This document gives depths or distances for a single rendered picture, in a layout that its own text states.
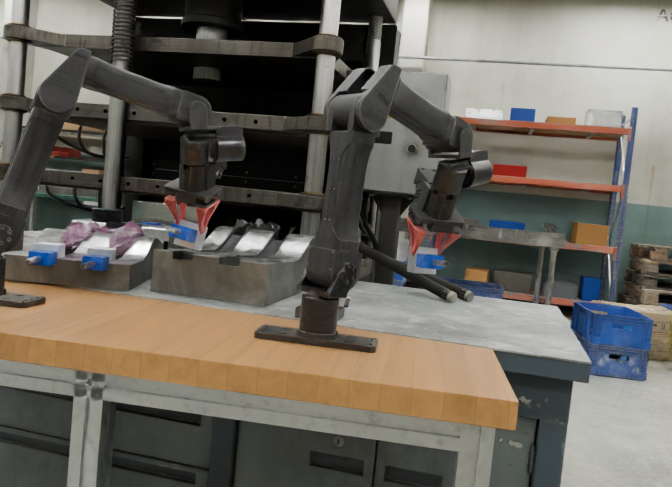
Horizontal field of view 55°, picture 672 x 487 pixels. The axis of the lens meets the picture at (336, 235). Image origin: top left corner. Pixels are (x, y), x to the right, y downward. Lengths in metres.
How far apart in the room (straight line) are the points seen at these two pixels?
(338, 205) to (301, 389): 0.31
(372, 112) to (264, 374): 0.45
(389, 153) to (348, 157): 1.11
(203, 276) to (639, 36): 7.41
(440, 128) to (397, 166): 0.95
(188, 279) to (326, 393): 0.59
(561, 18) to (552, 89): 0.82
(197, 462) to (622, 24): 7.54
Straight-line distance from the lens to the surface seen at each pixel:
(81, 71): 1.27
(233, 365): 0.92
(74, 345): 1.00
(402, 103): 1.14
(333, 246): 1.05
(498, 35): 8.25
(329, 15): 2.15
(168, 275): 1.43
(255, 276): 1.34
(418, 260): 1.33
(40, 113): 1.27
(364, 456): 1.35
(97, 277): 1.45
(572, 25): 8.33
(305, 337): 1.06
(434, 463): 1.33
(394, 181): 2.15
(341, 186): 1.05
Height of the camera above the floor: 1.04
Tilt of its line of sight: 3 degrees down
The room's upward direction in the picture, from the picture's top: 6 degrees clockwise
